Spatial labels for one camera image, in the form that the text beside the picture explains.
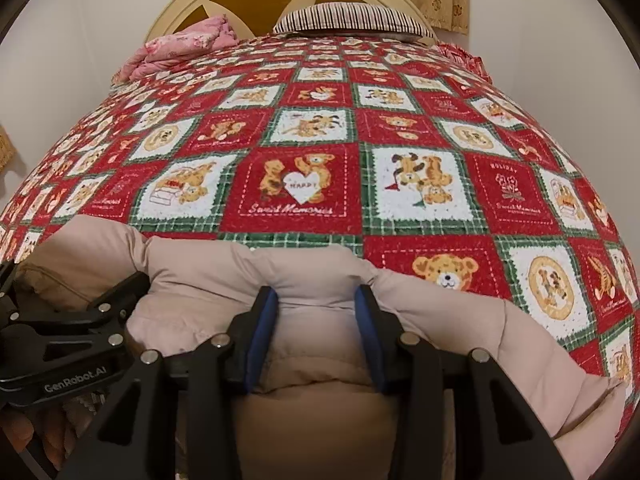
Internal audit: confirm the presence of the pink folded blanket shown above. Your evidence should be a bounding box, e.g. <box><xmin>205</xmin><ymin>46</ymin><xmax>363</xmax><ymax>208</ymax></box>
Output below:
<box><xmin>112</xmin><ymin>15</ymin><xmax>240</xmax><ymax>84</ymax></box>

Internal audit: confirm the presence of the beige quilted puffer jacket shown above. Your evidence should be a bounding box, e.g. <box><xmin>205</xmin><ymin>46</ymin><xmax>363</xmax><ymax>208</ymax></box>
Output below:
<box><xmin>17</xmin><ymin>216</ymin><xmax>625</xmax><ymax>479</ymax></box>

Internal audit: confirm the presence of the red cloth at bedside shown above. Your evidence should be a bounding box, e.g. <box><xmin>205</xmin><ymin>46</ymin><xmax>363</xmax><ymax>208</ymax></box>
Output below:
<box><xmin>433</xmin><ymin>42</ymin><xmax>492</xmax><ymax>84</ymax></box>

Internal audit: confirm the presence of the red teddy bear bedspread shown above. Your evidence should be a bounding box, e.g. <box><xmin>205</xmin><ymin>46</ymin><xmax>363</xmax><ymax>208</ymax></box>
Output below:
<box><xmin>0</xmin><ymin>34</ymin><xmax>640</xmax><ymax>441</ymax></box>

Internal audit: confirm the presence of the striped pillow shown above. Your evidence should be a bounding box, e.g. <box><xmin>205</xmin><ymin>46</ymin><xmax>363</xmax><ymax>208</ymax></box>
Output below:
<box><xmin>272</xmin><ymin>2</ymin><xmax>436</xmax><ymax>40</ymax></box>

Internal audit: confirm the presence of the left wall gold curtain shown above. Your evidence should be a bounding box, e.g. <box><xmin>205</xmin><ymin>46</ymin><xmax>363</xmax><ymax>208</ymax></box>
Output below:
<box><xmin>0</xmin><ymin>126</ymin><xmax>16</xmax><ymax>170</ymax></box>

